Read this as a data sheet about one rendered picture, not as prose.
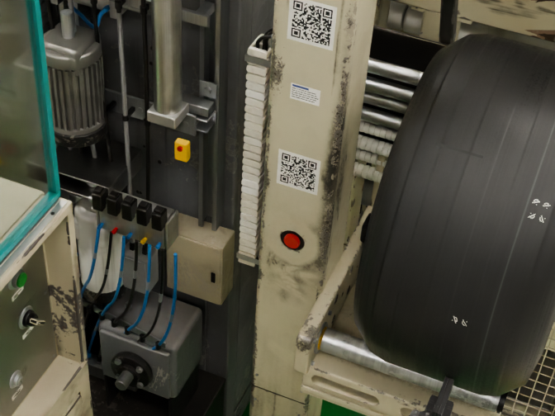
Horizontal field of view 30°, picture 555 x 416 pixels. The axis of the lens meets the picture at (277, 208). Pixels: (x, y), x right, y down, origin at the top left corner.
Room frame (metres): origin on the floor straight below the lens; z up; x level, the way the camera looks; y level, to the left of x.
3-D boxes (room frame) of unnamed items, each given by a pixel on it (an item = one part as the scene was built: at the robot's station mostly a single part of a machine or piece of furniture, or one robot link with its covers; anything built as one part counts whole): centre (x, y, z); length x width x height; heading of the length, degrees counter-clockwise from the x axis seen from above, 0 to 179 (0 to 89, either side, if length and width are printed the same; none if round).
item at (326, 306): (1.40, -0.13, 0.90); 0.40 x 0.03 x 0.10; 160
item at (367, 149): (1.77, -0.22, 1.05); 0.20 x 0.15 x 0.30; 70
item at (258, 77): (1.41, 0.04, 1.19); 0.05 x 0.04 x 0.48; 160
